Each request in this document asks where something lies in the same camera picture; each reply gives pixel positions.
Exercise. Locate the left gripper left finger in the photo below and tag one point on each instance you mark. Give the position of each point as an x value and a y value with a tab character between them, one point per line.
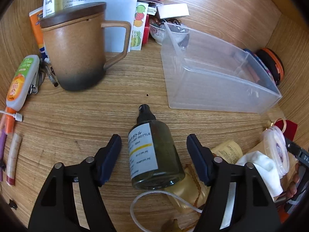
55	208

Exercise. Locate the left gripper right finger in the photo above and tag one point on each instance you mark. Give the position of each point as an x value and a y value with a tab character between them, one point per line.
253	210

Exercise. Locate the white drawstring cloth bag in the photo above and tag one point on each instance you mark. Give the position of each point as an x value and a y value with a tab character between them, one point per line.
267	170

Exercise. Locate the round clear floss container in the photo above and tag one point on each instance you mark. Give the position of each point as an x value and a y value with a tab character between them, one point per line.
274	144

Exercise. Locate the yellow lotion bottle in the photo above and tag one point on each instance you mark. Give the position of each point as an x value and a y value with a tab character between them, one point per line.
191	189

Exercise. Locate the red cloth pouch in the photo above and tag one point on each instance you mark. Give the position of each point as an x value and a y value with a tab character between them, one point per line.
287	127

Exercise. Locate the green glass pump bottle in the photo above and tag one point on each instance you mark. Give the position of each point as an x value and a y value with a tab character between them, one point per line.
153	159

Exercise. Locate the clear plastic storage bin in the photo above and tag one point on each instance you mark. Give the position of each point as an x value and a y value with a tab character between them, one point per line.
207	73

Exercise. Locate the green gourd pendant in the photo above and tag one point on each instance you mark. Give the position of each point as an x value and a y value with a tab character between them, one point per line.
171	226

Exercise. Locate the right hand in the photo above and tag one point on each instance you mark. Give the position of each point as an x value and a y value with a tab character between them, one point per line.
292	189

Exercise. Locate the small black clip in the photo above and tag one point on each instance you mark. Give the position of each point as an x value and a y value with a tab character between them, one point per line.
12	204

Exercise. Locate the beige lip balm tube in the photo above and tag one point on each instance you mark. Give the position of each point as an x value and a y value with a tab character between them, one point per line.
12	159

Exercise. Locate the purple pen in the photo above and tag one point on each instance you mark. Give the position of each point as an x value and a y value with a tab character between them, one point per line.
2	147

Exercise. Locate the metal nail clipper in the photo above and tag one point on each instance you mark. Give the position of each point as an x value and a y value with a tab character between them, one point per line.
37	80

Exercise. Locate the orange white glue bottle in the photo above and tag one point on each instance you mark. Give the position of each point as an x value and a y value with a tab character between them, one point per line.
21	83

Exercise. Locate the black orange round case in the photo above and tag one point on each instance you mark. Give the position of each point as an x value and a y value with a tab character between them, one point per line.
274	64

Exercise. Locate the brown ceramic mug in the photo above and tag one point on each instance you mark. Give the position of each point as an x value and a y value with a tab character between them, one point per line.
76	49

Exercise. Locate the white porcelain bead bowl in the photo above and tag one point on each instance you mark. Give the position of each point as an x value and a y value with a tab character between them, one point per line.
178	31

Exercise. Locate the orange booklet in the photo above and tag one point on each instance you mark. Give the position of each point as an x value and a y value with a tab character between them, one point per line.
35	17

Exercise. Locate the dark wooden mug lid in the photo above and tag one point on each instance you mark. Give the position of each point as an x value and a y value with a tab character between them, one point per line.
72	13

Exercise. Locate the small white cardboard box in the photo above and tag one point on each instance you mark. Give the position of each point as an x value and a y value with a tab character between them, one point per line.
173	11

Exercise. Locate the fruit sticker strip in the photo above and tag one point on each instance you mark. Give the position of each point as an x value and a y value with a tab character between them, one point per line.
139	23

